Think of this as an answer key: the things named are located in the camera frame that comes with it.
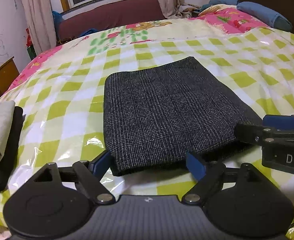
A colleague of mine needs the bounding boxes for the wooden side table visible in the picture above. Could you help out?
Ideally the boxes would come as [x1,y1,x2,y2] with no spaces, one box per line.
[0,57,19,97]

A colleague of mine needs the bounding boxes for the blue pillow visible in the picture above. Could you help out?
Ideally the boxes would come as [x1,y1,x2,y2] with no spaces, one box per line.
[236,2,292,32]

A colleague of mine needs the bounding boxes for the beige left curtain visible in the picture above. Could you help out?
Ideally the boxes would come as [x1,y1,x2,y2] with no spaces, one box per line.
[21,0,56,55]

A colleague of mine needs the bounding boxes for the pink floral bedsheet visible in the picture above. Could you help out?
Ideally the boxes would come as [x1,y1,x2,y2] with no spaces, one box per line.
[7,4,267,91]

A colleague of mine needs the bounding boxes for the folded black cloth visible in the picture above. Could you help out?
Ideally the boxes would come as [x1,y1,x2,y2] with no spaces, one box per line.
[0,106,24,192]

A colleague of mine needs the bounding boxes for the blue cloth on sofa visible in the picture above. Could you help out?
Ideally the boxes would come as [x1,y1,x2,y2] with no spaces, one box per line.
[79,28,98,37]

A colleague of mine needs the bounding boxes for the green checkered plastic sheet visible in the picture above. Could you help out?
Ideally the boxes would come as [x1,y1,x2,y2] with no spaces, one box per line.
[0,28,294,239]

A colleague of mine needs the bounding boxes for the dark grey pants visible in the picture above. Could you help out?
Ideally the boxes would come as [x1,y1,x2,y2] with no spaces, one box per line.
[103,57,261,176]

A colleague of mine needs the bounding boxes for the maroon sofa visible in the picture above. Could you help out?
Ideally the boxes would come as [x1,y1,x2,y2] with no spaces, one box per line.
[56,0,165,40]

